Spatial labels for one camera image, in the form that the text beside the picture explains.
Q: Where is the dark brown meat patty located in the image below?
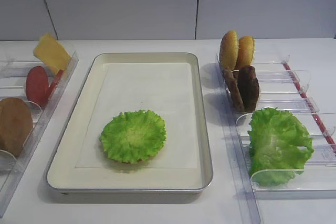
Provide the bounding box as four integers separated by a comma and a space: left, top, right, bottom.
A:
237, 65, 259, 112

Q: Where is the clear acrylic rack left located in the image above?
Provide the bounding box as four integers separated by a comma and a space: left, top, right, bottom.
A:
0, 42, 79, 216

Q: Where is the tan bun half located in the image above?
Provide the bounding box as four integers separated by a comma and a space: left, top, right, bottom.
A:
219, 30, 238, 70
234, 36, 255, 70

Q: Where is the yellow cheese slice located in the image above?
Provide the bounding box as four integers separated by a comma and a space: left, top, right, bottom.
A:
33, 33, 71, 75

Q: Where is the red tomato slice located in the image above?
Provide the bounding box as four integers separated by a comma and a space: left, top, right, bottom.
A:
25, 66, 49, 107

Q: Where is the cream metal baking tray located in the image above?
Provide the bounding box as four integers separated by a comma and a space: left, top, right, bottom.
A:
46, 52, 213, 193

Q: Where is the light brown meat patty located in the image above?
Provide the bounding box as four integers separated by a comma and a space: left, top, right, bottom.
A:
224, 67, 245, 112

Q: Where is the clear acrylic rack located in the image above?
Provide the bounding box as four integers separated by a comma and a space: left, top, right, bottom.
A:
0, 42, 79, 216
215, 59, 335, 223

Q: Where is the tan bun half front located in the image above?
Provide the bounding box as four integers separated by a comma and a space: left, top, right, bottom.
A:
219, 30, 238, 70

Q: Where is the green lettuce leaf on tray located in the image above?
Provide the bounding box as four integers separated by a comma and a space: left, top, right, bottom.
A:
99, 110, 166, 164

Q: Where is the white paper tray liner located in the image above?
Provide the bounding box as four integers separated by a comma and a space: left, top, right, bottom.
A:
76, 63, 198, 169

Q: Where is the clear acrylic rack right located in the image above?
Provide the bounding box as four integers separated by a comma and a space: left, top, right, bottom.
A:
215, 59, 335, 223

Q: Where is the green lettuce leaf in rack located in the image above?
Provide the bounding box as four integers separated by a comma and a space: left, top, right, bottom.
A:
248, 108, 314, 187

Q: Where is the brown bun slice left rack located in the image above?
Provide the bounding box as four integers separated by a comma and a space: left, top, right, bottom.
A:
1, 97, 33, 157

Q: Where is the tan bun half rear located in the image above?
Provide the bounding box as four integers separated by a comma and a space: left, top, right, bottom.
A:
234, 36, 255, 70

